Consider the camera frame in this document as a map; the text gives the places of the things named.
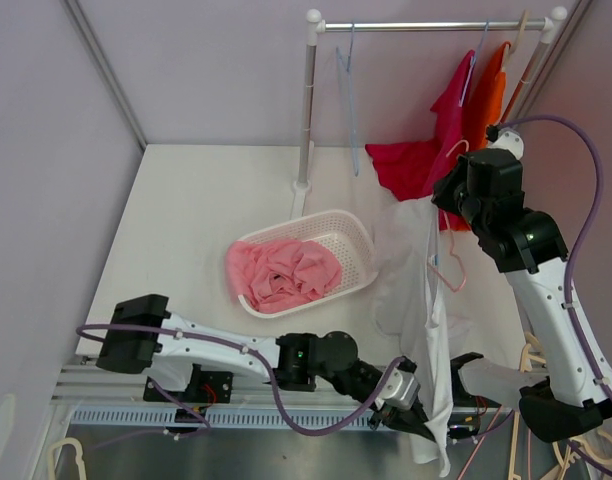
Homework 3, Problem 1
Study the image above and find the white t shirt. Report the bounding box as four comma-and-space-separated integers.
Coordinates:
371, 197, 454, 478

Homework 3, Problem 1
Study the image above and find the beige hanger pile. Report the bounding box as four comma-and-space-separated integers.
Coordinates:
507, 332, 612, 480

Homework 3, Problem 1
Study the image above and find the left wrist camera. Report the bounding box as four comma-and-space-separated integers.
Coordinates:
374, 357, 421, 411

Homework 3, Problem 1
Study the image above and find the beige hanger bottom left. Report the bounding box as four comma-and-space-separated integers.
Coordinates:
46, 437, 90, 480

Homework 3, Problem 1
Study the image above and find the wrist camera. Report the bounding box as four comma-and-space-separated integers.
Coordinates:
486, 125, 525, 161
374, 357, 421, 411

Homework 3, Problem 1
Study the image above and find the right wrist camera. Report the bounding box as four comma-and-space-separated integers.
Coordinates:
486, 125, 525, 161

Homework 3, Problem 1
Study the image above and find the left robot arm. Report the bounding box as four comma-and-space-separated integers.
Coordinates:
80, 294, 434, 440

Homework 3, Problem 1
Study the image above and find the aluminium frame post left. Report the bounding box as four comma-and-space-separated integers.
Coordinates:
60, 0, 148, 153

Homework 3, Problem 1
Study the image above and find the aluminium frame post right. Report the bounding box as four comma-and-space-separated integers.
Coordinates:
501, 0, 595, 122

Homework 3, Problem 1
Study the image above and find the beige wooden hanger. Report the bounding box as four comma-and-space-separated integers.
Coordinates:
500, 8, 532, 121

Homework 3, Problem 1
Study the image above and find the orange t shirt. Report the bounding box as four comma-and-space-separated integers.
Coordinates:
462, 42, 511, 151

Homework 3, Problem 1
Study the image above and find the white perforated plastic basket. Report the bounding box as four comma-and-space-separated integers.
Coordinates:
225, 210, 377, 319

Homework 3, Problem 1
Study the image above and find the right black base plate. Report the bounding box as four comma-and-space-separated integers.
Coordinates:
430, 350, 485, 410

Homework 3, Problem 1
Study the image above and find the light blue wire hanger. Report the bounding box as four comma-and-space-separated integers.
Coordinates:
335, 23, 360, 177

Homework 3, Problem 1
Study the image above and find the lavender blue wire hanger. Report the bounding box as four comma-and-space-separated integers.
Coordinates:
459, 19, 491, 107

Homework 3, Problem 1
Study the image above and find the white and silver clothes rack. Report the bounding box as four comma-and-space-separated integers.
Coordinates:
290, 6, 569, 220

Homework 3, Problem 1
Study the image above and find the magenta t shirt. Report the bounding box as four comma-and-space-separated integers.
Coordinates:
365, 50, 475, 202

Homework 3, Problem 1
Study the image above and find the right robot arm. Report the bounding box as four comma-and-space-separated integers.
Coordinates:
432, 148, 612, 443

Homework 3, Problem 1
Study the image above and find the aluminium frame post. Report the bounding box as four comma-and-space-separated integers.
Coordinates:
60, 0, 148, 153
501, 0, 595, 122

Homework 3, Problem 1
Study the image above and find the white slotted cable duct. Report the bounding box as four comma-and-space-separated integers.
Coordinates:
68, 409, 482, 432

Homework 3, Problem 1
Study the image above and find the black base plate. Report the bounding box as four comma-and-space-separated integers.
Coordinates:
168, 364, 234, 405
430, 350, 485, 410

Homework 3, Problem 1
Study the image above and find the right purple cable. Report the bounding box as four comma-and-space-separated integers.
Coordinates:
498, 114, 612, 480

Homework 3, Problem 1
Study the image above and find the light pink t shirt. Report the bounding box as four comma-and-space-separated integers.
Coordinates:
225, 239, 343, 314

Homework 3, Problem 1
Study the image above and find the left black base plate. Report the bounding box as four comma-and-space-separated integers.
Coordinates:
168, 364, 234, 405

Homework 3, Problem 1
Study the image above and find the pink wire hanger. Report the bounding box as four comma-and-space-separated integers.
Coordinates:
428, 139, 471, 294

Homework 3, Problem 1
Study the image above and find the aluminium mounting rail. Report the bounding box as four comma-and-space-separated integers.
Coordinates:
53, 357, 537, 414

